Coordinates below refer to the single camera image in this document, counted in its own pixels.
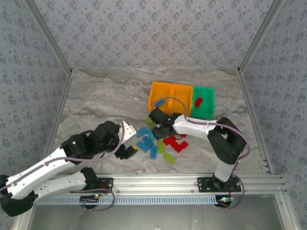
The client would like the green plastic bin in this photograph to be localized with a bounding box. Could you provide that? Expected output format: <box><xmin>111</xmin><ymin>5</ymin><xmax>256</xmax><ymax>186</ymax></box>
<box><xmin>191</xmin><ymin>85</ymin><xmax>215</xmax><ymax>120</ymax></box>

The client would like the small black controller board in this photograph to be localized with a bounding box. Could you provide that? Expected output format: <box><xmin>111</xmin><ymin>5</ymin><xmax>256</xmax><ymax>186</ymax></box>
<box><xmin>80</xmin><ymin>194</ymin><xmax>101</xmax><ymax>205</ymax></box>
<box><xmin>217</xmin><ymin>195</ymin><xmax>235</xmax><ymax>208</ymax></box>

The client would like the grey metal lower panel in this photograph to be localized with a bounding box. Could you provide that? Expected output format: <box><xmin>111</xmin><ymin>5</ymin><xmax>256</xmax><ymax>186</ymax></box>
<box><xmin>26</xmin><ymin>194</ymin><xmax>292</xmax><ymax>230</ymax></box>

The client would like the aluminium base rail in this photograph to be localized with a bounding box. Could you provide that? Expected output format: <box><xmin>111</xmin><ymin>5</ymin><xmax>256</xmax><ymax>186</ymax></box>
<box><xmin>51</xmin><ymin>173</ymin><xmax>287</xmax><ymax>195</ymax></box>

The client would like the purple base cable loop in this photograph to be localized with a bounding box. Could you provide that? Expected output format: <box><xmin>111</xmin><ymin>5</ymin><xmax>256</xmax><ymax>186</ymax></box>
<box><xmin>71</xmin><ymin>188</ymin><xmax>116</xmax><ymax>213</ymax></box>
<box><xmin>226</xmin><ymin>174</ymin><xmax>245</xmax><ymax>210</ymax></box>

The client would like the aluminium table side rail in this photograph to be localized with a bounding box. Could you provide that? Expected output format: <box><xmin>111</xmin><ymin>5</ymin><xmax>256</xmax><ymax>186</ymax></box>
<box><xmin>237</xmin><ymin>70</ymin><xmax>300</xmax><ymax>230</ymax></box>
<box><xmin>14</xmin><ymin>71</ymin><xmax>74</xmax><ymax>230</ymax></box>

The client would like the slotted pale blue cable duct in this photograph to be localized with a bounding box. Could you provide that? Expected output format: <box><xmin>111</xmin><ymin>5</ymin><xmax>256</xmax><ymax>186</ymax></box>
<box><xmin>35</xmin><ymin>194</ymin><xmax>220</xmax><ymax>206</ymax></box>

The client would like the aluminium corner frame post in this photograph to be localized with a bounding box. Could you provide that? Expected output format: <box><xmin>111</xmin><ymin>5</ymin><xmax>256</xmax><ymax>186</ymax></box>
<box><xmin>24</xmin><ymin>0</ymin><xmax>73</xmax><ymax>75</ymax></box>
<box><xmin>237</xmin><ymin>0</ymin><xmax>286</xmax><ymax>75</ymax></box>

